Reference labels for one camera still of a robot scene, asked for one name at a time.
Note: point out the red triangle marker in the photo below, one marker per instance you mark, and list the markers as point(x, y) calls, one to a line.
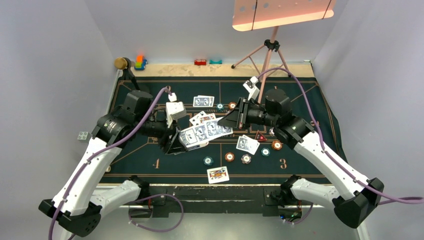
point(260, 137)

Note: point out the face-down card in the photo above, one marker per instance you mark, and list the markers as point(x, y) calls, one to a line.
point(247, 144)

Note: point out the pink white poker chip stack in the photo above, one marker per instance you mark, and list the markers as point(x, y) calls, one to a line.
point(246, 159)

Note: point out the green poker table mat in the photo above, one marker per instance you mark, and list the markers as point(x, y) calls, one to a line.
point(143, 157)

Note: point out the pink tripod stand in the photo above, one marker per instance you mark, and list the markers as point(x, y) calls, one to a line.
point(272, 46)

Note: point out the blue playing card deck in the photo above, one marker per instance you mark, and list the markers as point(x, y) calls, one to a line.
point(194, 137)

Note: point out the face-up red court card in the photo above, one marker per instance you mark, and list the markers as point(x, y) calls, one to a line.
point(207, 117)

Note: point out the face-up spades card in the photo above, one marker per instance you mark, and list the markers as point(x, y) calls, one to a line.
point(196, 119)

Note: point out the card of deck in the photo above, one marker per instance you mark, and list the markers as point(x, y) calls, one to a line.
point(214, 130)

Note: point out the colourful toy block stack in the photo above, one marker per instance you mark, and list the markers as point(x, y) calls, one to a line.
point(140, 63)

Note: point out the black microphone stand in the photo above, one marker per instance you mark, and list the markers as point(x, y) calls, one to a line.
point(127, 75)

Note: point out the pink perforated board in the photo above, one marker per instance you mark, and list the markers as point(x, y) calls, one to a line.
point(259, 14)

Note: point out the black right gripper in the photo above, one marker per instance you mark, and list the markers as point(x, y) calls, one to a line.
point(231, 119)

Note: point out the grey toy brick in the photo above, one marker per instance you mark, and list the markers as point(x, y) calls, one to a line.
point(84, 136)

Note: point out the green poker chip stack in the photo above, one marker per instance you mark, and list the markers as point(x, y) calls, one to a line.
point(208, 161)

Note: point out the face-up king card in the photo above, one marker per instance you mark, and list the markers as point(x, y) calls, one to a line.
point(218, 175)

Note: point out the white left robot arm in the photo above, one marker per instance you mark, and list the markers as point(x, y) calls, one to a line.
point(75, 210)

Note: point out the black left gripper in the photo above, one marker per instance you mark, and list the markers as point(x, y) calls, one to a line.
point(165, 142)

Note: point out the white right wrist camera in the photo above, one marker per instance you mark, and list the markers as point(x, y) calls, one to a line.
point(252, 89)

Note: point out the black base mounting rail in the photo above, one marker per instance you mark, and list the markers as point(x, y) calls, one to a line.
point(263, 199)

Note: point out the teal toy block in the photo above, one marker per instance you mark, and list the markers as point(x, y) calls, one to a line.
point(215, 61)

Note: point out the white blue chips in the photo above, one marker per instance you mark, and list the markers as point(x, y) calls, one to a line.
point(271, 132)

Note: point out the face-down cards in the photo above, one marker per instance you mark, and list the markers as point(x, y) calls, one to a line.
point(203, 101)

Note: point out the red toy block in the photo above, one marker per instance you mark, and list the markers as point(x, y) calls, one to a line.
point(200, 62)

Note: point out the orange poker chip stack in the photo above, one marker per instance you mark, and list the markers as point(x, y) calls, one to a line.
point(229, 156)

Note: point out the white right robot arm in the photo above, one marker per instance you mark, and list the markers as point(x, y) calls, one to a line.
point(351, 196)

